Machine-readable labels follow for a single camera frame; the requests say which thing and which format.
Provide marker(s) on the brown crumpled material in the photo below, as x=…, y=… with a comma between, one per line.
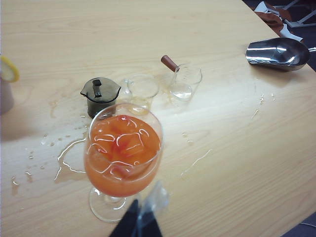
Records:
x=274, y=16

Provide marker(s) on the clear plastic measuring cup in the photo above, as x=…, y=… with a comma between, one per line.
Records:
x=142, y=91

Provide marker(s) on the white metal frame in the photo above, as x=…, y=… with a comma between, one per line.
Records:
x=303, y=21

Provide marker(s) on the stainless steel scoop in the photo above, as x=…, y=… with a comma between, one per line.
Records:
x=279, y=54

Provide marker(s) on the yellow lemon slice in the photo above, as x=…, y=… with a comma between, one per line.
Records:
x=10, y=70

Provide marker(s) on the white paper cup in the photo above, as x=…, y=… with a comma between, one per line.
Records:
x=5, y=96

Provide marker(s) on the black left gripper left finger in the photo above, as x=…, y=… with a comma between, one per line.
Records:
x=126, y=224

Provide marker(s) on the smoky grey measuring cup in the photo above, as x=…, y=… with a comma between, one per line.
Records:
x=100, y=98

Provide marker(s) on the stemmed wine glass with drink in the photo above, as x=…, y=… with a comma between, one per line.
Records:
x=123, y=158

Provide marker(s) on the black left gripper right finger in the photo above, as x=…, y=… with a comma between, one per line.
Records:
x=149, y=222

